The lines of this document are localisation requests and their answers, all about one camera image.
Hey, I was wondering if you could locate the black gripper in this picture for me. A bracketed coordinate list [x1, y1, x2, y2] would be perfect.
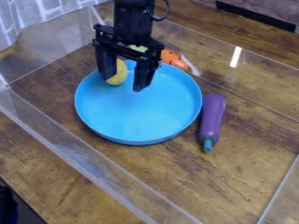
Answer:
[93, 24, 165, 92]

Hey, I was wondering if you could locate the yellow lemon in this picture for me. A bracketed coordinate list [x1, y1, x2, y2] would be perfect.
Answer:
[107, 59, 127, 86]

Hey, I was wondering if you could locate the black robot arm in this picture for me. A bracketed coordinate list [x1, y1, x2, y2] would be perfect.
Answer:
[93, 0, 170, 92]

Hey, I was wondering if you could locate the blue round tray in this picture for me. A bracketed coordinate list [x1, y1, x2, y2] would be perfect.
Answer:
[75, 60, 202, 145]

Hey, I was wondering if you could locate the orange toy carrot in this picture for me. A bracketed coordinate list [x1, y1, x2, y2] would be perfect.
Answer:
[127, 44, 192, 72]

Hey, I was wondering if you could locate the purple toy eggplant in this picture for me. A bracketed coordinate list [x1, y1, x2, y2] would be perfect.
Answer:
[200, 93, 228, 152]

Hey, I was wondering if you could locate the white patterned curtain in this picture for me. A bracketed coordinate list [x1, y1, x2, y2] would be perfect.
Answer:
[0, 0, 109, 52]

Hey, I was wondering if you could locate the black bar in background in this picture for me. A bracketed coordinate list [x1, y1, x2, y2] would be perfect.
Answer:
[217, 0, 299, 33]

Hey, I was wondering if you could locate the black cable loop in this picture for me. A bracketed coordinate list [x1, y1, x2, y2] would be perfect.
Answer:
[145, 0, 173, 22]

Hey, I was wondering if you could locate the clear acrylic enclosure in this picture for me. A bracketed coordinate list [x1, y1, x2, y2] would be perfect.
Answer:
[0, 3, 299, 224]

